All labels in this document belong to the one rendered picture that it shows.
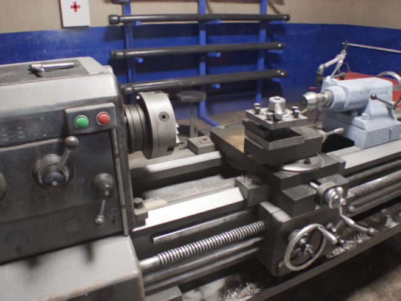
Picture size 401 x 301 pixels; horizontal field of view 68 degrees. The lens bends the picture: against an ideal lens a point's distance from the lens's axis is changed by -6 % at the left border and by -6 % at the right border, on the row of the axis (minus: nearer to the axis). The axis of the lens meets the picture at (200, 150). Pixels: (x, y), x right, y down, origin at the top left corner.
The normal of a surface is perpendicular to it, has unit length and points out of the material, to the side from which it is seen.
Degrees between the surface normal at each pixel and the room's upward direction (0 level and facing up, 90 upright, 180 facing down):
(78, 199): 90
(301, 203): 90
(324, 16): 90
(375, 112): 66
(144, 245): 90
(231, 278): 0
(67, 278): 32
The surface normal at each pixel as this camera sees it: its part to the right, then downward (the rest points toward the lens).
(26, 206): 0.44, 0.36
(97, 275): 0.23, -0.58
